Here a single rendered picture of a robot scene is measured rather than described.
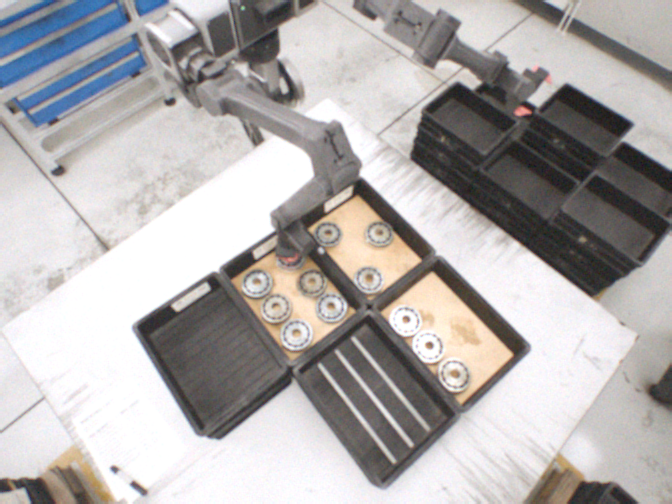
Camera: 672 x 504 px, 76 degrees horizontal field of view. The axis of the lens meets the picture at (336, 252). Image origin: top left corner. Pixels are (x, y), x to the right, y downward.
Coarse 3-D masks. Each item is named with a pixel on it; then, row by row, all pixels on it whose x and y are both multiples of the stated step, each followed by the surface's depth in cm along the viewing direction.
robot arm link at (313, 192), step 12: (360, 168) 89; (312, 180) 85; (324, 180) 84; (300, 192) 100; (312, 192) 88; (324, 192) 84; (288, 204) 109; (300, 204) 104; (312, 204) 99; (276, 216) 119; (288, 216) 114
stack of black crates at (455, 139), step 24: (456, 96) 229; (480, 96) 218; (432, 120) 212; (456, 120) 225; (480, 120) 225; (504, 120) 216; (432, 144) 226; (456, 144) 212; (480, 144) 218; (504, 144) 219; (432, 168) 238; (456, 168) 224; (456, 192) 236
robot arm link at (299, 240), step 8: (272, 216) 120; (272, 224) 123; (296, 224) 124; (288, 232) 123; (296, 232) 123; (304, 232) 123; (288, 240) 125; (296, 240) 123; (304, 240) 122; (312, 240) 126; (296, 248) 124; (304, 248) 123; (312, 248) 128
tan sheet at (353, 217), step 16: (352, 208) 159; (368, 208) 160; (352, 224) 156; (368, 224) 157; (352, 240) 154; (400, 240) 154; (336, 256) 151; (352, 256) 151; (368, 256) 151; (384, 256) 151; (400, 256) 151; (416, 256) 151; (352, 272) 148; (384, 272) 148; (400, 272) 148; (384, 288) 146
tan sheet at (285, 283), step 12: (264, 264) 149; (312, 264) 149; (240, 276) 147; (276, 276) 147; (288, 276) 147; (240, 288) 145; (276, 288) 145; (288, 288) 145; (252, 300) 143; (300, 300) 143; (312, 300) 143; (300, 312) 141; (312, 312) 141; (348, 312) 142; (264, 324) 139; (312, 324) 140; (324, 324) 140; (336, 324) 140; (276, 336) 138
